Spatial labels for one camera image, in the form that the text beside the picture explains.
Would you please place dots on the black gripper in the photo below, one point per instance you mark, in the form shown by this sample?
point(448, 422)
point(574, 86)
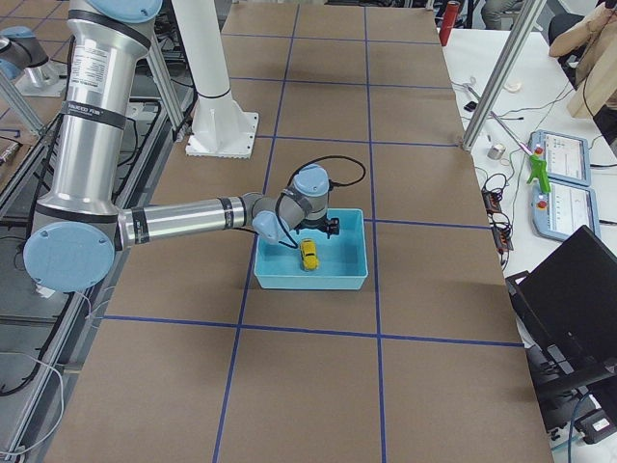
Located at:
point(310, 225)

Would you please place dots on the yellow beetle toy car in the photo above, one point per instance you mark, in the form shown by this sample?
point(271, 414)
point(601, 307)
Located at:
point(309, 258)

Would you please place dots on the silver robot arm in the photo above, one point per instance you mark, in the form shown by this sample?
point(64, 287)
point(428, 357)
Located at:
point(77, 229)

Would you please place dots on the light blue plastic bin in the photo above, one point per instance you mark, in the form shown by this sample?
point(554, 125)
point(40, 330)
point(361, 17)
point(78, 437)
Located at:
point(342, 257)

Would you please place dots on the black orange electronics board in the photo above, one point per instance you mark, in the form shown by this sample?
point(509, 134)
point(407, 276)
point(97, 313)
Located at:
point(500, 224)

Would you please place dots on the small silver metal cylinder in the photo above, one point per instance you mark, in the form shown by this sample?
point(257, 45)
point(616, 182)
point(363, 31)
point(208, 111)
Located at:
point(496, 151)

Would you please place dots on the reacher grabber tool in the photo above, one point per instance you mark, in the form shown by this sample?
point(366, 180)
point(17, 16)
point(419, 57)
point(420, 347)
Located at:
point(537, 162)

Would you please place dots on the near teach pendant tablet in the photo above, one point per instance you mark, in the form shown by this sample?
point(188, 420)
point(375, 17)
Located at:
point(561, 212)

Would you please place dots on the teach pendant tablet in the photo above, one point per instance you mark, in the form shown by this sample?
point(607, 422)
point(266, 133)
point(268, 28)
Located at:
point(561, 212)
point(567, 156)

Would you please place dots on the far teach pendant tablet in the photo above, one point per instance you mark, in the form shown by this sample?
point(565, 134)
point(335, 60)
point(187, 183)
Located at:
point(567, 156)

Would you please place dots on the black laptop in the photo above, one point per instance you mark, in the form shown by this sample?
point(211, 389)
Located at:
point(567, 304)

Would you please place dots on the red cylinder tube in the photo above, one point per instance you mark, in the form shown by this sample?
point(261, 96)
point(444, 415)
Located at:
point(450, 15)

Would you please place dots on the seated person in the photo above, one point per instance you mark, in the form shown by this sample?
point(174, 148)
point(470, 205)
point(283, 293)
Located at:
point(570, 34)

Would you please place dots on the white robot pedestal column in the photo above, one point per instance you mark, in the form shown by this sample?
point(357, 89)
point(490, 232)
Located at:
point(220, 127)

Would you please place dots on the aluminium frame post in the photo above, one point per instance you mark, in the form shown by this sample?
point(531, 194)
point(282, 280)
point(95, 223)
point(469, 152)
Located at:
point(504, 64)

